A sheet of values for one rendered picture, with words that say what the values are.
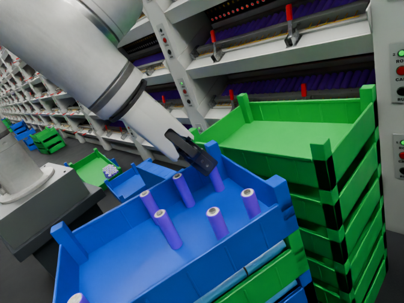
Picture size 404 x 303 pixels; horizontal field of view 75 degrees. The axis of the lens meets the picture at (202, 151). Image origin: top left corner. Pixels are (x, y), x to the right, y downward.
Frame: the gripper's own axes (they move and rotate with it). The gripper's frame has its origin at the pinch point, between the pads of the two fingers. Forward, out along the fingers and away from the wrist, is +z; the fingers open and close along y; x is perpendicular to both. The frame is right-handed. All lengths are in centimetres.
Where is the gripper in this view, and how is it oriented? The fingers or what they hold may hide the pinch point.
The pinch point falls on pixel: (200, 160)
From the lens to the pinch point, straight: 44.3
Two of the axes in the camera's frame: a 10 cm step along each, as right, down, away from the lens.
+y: 4.0, 2.8, -8.7
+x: 6.3, -7.8, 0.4
